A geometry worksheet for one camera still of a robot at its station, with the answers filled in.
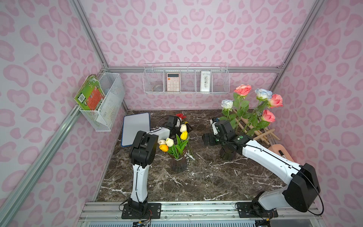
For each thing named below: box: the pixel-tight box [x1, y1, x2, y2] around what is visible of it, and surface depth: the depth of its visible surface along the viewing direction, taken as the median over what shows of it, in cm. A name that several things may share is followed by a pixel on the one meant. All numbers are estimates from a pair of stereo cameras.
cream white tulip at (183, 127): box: [179, 123, 188, 133], surface depth 74 cm
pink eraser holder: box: [267, 143, 295, 163], surface depth 96 cm
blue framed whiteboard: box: [121, 112, 151, 147], surface depth 114 cm
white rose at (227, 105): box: [219, 99, 236, 126], surface depth 77 cm
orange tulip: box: [158, 144, 169, 153], surface depth 65 cm
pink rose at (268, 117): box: [245, 109, 277, 137], surface depth 72 cm
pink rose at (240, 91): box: [233, 84, 252, 123], surface depth 72 cm
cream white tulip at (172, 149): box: [165, 137, 179, 157], surface depth 66 cm
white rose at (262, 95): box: [245, 87, 273, 134], surface depth 71 cm
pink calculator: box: [166, 72, 181, 92], surface depth 96 cm
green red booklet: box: [74, 74, 106, 111], surface depth 73 cm
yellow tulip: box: [175, 130, 189, 155], surface depth 72 cm
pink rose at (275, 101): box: [255, 93, 284, 126], surface depth 70 cm
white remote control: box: [199, 70, 211, 93], surface depth 95 cm
